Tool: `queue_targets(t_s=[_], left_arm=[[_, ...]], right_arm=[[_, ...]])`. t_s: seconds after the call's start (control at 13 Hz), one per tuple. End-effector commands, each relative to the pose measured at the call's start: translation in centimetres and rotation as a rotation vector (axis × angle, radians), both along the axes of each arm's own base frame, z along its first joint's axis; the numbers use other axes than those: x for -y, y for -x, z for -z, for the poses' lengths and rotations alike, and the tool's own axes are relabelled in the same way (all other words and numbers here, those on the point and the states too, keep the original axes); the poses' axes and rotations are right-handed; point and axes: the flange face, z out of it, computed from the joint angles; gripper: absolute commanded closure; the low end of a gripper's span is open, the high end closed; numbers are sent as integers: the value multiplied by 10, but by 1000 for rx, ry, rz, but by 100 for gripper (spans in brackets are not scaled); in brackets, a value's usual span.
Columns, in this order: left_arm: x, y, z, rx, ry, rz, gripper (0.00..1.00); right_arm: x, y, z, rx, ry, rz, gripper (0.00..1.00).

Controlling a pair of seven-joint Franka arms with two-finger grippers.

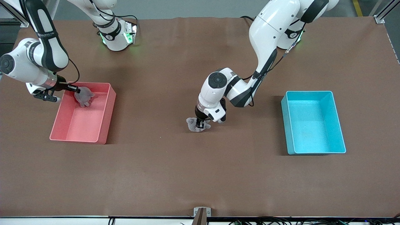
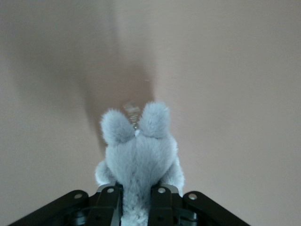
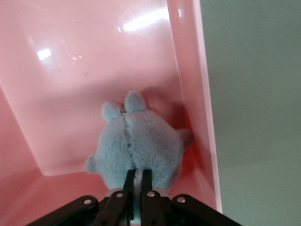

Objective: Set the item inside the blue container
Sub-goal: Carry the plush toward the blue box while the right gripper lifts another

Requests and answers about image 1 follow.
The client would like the grey plush toy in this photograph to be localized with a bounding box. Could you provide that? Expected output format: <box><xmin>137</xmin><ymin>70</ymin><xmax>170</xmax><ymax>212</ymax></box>
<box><xmin>74</xmin><ymin>87</ymin><xmax>95</xmax><ymax>108</ymax></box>
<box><xmin>186</xmin><ymin>117</ymin><xmax>212</xmax><ymax>133</ymax></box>

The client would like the pink plastic box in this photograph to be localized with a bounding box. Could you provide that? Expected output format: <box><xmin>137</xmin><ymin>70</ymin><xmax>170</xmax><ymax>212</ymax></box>
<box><xmin>49</xmin><ymin>82</ymin><xmax>117</xmax><ymax>145</ymax></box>

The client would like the blue plastic box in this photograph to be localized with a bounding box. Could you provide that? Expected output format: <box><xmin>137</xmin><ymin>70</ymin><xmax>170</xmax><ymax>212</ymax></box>
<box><xmin>281</xmin><ymin>91</ymin><xmax>347</xmax><ymax>155</ymax></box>

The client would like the brown table mat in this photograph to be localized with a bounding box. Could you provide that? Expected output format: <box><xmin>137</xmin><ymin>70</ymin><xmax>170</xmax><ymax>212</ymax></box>
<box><xmin>0</xmin><ymin>16</ymin><xmax>400</xmax><ymax>218</ymax></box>

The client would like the silver base connector plate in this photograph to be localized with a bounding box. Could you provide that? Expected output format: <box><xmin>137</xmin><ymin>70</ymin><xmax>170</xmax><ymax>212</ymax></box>
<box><xmin>124</xmin><ymin>22</ymin><xmax>138</xmax><ymax>45</ymax></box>

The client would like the aluminium frame profile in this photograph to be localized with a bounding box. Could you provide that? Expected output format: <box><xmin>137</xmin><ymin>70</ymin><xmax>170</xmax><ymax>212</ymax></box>
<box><xmin>0</xmin><ymin>5</ymin><xmax>31</xmax><ymax>28</ymax></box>
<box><xmin>370</xmin><ymin>0</ymin><xmax>400</xmax><ymax>24</ymax></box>

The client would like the metal mounting bracket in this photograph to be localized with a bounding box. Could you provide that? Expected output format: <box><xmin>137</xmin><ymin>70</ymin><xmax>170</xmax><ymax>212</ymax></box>
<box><xmin>193</xmin><ymin>207</ymin><xmax>211</xmax><ymax>218</ymax></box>

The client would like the brown camera post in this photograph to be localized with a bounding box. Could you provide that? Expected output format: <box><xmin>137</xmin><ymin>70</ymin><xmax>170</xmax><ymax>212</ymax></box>
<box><xmin>192</xmin><ymin>208</ymin><xmax>207</xmax><ymax>225</ymax></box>

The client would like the white table edge rail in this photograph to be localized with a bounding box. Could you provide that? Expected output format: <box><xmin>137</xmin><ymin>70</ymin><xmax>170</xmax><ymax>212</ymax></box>
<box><xmin>0</xmin><ymin>216</ymin><xmax>400</xmax><ymax>225</ymax></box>

